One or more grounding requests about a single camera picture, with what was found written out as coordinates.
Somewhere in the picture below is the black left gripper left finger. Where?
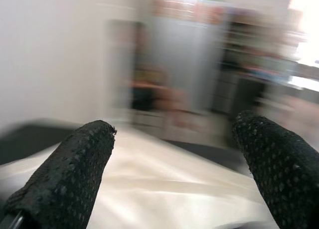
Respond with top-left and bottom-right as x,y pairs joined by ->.
3,119 -> 118,229

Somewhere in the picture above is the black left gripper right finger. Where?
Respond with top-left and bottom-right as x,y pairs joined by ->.
231,110 -> 319,229

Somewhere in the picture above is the black table cloth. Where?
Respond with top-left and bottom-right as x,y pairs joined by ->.
0,118 -> 250,174

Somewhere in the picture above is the white plastic table top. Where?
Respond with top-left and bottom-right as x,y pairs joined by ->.
0,129 -> 277,229

